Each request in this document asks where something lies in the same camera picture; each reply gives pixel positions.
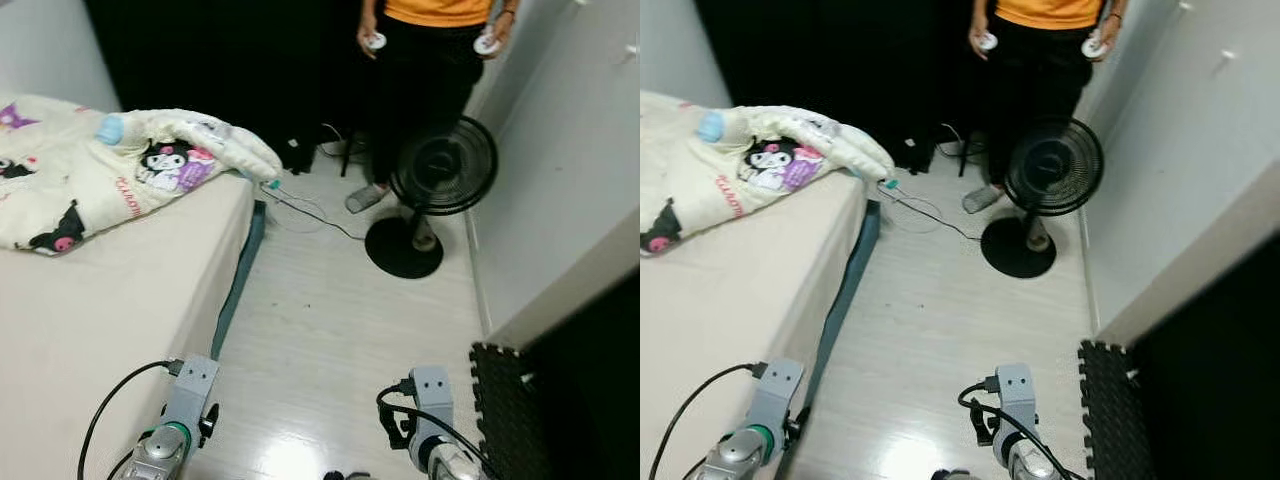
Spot cream cartoon print blanket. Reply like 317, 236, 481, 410
640, 95, 896, 256
0, 93, 284, 256

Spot black pedestal fan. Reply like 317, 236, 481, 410
365, 115, 499, 279
980, 117, 1106, 279

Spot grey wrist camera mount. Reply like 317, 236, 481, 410
410, 366, 457, 446
163, 355, 219, 433
745, 358, 804, 433
995, 365, 1036, 441

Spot cream mattress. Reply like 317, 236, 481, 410
0, 90, 256, 480
640, 90, 869, 480

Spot person left hand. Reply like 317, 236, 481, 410
1085, 18, 1123, 59
476, 18, 514, 57

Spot large black panel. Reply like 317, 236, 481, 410
520, 270, 641, 480
1130, 230, 1280, 480

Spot person orange shirt black trousers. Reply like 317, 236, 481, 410
345, 0, 521, 213
960, 0, 1131, 213

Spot black foam floor mat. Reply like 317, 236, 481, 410
1078, 340, 1151, 480
470, 342, 546, 480

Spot white wardrobe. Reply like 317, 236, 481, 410
470, 0, 641, 346
1080, 0, 1280, 346

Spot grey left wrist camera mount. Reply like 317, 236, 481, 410
163, 355, 219, 433
745, 358, 804, 433

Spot blue fabric bed frame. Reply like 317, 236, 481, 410
210, 200, 269, 361
800, 200, 881, 421

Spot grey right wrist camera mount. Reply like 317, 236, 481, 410
410, 366, 457, 446
995, 365, 1036, 441

